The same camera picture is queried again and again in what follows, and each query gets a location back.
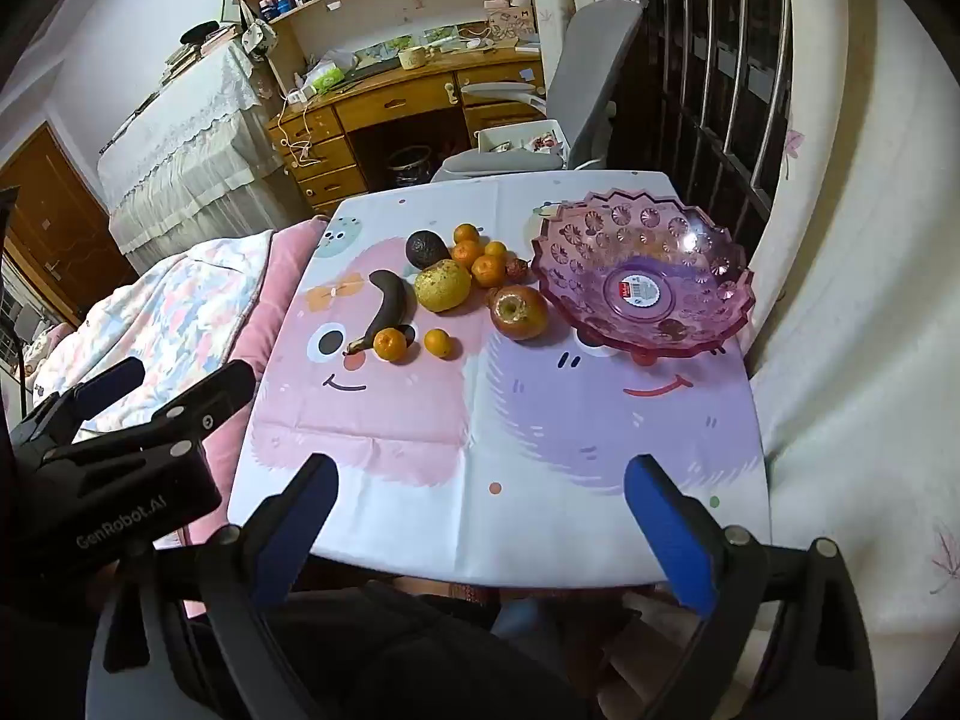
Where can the white lace cloth cover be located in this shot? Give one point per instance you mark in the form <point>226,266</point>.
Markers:
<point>187,142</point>

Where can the white floral curtain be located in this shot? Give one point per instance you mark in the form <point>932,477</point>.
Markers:
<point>862,315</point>

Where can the wooden desk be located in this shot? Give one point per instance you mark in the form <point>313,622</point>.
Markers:
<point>397,101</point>

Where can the wooden door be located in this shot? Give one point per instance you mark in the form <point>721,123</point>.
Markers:
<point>52,217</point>

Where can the black trash bin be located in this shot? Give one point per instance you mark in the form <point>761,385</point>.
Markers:
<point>411,165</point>

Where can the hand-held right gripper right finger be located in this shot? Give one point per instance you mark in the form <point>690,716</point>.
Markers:
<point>667,532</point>

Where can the white tray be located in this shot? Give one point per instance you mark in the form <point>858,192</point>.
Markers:
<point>495,136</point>

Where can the yellow lemon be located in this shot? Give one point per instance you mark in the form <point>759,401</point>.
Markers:
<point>442,286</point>

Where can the floral quilt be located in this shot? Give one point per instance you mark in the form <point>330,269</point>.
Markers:
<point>172,307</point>

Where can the overripe dark banana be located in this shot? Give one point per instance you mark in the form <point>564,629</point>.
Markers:
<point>390,300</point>

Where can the dark avocado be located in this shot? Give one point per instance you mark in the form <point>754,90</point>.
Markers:
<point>426,247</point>

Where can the metal window grille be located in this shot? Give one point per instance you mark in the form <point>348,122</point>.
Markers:
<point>769,112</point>

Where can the red-brown lychee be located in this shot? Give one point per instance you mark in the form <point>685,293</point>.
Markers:
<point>516,268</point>

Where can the purple glass fruit plate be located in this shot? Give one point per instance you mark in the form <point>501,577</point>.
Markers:
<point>675,315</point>

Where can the cartoon printed tablecloth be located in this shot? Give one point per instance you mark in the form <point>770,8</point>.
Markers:
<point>450,465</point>

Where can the red apple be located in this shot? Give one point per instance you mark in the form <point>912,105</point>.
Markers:
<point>521,315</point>

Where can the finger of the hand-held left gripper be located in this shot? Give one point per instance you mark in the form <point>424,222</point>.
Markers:
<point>105,388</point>
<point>202,405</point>

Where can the pink blanket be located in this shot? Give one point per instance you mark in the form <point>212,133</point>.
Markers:
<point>277,277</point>

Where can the grey office chair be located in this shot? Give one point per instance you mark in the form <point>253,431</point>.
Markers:
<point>592,67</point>

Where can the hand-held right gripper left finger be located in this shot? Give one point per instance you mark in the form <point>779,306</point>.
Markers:
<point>296,532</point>

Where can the green tissue pack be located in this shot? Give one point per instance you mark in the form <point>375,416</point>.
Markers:
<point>324,76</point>

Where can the mandarin orange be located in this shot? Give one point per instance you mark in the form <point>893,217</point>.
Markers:
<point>438,343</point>
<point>496,249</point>
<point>466,232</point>
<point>488,271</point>
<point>390,343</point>
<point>466,253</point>

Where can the white power strip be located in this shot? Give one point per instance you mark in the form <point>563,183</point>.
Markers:
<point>301,94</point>

